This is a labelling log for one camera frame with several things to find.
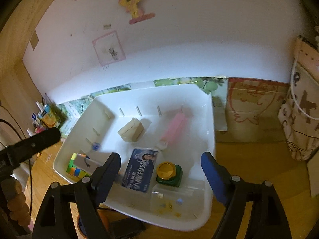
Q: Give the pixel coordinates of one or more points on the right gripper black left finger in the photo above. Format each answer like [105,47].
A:
[103,178]

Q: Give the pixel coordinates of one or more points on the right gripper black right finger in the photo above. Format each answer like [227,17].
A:
[218,177]

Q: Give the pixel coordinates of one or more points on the multicolour rubiks cube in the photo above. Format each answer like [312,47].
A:
[80,165]

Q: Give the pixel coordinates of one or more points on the blue white card box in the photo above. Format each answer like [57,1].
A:
[140,169]

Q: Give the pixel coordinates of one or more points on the clear plastic box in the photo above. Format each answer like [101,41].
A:
[183,202]

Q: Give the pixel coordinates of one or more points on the green bottle gold cap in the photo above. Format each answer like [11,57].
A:
[169,174]

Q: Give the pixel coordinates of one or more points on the small cream cardboard box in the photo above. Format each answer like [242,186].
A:
[131,131]

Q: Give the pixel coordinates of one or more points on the pink ribbed tube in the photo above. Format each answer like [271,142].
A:
[174,129]

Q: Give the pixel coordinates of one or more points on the person left hand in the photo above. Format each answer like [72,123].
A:
[19,210]

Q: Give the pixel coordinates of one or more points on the white dropper bottle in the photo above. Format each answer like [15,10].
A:
[31,132]

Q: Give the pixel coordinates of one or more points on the red tube pack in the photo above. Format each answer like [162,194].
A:
[39,129]

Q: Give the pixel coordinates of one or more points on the white plastic storage bin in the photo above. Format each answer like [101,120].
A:
[95,134]

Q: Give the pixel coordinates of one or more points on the brown cartoon cardboard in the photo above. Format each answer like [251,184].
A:
[251,111]

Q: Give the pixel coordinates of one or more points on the green tissue pack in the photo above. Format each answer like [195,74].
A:
[313,173]

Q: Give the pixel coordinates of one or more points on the patterned canvas bag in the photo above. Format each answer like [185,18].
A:
[298,115]

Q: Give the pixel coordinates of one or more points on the pink framed wall sticker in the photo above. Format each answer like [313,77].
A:
[108,49]

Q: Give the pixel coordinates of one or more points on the yellow pony wall sticker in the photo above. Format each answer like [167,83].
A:
[137,14]

